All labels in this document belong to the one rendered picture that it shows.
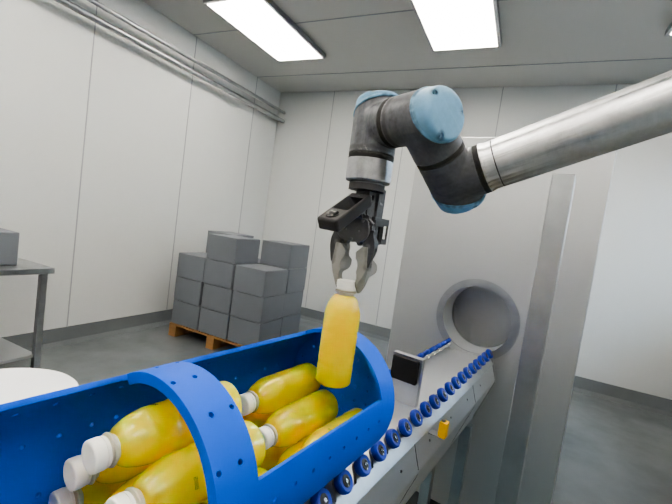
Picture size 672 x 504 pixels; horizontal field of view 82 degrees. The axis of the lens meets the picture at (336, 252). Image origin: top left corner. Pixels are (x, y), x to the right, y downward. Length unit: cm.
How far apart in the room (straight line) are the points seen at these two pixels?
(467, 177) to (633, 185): 461
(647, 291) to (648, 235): 59
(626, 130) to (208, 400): 69
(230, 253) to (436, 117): 354
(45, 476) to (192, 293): 379
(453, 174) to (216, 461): 56
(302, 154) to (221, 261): 259
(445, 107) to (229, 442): 57
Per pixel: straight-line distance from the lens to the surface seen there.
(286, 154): 628
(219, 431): 54
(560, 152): 72
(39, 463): 72
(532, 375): 135
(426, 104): 66
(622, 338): 531
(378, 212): 79
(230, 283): 408
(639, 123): 73
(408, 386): 132
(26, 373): 114
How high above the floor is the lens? 146
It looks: 4 degrees down
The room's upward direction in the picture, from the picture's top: 8 degrees clockwise
